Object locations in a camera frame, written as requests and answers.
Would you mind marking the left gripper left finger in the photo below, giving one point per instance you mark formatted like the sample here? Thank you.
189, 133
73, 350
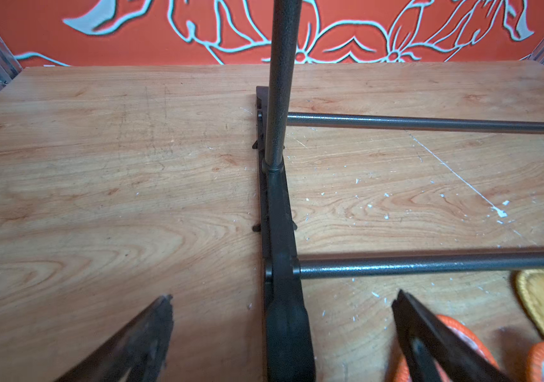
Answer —
137, 352

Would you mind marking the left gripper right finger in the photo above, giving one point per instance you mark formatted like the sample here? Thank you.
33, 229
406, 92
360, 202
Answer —
431, 349

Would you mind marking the black metal clothes rack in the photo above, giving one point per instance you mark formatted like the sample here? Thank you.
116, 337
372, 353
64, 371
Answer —
289, 344

